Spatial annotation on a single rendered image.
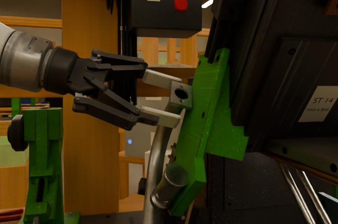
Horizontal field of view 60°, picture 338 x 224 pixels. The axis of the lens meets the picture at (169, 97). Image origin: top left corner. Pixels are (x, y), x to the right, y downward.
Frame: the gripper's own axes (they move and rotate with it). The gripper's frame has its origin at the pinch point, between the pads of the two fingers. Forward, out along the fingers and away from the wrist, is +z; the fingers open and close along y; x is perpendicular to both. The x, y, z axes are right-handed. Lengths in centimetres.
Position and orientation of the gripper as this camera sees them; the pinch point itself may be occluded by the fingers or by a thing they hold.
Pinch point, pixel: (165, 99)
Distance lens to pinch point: 52.4
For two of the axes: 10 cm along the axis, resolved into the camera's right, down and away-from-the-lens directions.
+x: -3.3, 6.6, 6.8
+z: 9.4, 2.5, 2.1
